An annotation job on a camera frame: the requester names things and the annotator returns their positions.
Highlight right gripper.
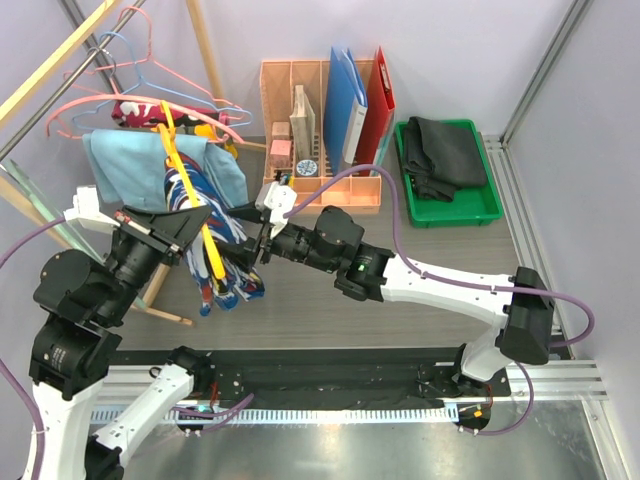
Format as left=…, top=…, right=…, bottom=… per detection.
left=211, top=199, right=338, bottom=275

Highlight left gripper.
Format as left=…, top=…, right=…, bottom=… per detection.
left=98, top=203, right=215, bottom=322

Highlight colourful patterned trousers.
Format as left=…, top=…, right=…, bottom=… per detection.
left=181, top=155, right=265, bottom=316

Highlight yellow hanger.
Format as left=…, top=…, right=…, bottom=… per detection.
left=157, top=100, right=226, bottom=280

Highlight mint green hanger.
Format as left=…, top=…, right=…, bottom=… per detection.
left=1, top=159, right=101, bottom=260

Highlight black trousers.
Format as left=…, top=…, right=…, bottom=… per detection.
left=401, top=116, right=488, bottom=203

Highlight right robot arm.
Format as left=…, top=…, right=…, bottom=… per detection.
left=225, top=203, right=555, bottom=397

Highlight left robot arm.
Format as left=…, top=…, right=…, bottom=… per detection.
left=23, top=206, right=214, bottom=479

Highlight pens in organizer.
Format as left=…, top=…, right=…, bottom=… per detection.
left=273, top=170, right=294, bottom=187

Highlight pink cube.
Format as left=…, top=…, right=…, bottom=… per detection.
left=269, top=139, right=292, bottom=169

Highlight round blue patterned tin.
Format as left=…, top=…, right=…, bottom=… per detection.
left=295, top=159, right=319, bottom=178

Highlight tan cube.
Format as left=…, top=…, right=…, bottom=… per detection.
left=271, top=121, right=291, bottom=141

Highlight wooden block book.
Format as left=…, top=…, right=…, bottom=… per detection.
left=289, top=84, right=316, bottom=160

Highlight peach desk organizer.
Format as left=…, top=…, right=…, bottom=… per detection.
left=260, top=60, right=382, bottom=215

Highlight blue folder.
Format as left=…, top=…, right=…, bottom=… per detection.
left=323, top=47, right=368, bottom=176

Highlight red folder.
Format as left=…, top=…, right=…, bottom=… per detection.
left=355, top=46, right=396, bottom=166

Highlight wooden clothes rack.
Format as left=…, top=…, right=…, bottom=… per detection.
left=1, top=1, right=247, bottom=327

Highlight green plastic tray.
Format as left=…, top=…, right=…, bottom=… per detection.
left=394, top=119, right=504, bottom=228

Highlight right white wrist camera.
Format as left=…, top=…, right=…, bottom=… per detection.
left=255, top=181, right=297, bottom=239

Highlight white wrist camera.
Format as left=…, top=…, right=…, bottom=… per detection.
left=63, top=185, right=119, bottom=234
left=255, top=181, right=297, bottom=239

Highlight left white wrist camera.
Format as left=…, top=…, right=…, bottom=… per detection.
left=63, top=185, right=119, bottom=234

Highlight pink wire hanger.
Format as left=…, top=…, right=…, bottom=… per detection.
left=85, top=6, right=253, bottom=125

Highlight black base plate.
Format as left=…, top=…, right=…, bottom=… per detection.
left=194, top=348, right=520, bottom=411

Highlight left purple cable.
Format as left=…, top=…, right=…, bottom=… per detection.
left=0, top=215, right=256, bottom=480

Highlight metal rack rail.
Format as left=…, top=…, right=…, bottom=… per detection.
left=1, top=0, right=146, bottom=161

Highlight aluminium frame post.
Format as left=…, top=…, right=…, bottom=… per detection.
left=500, top=0, right=596, bottom=147

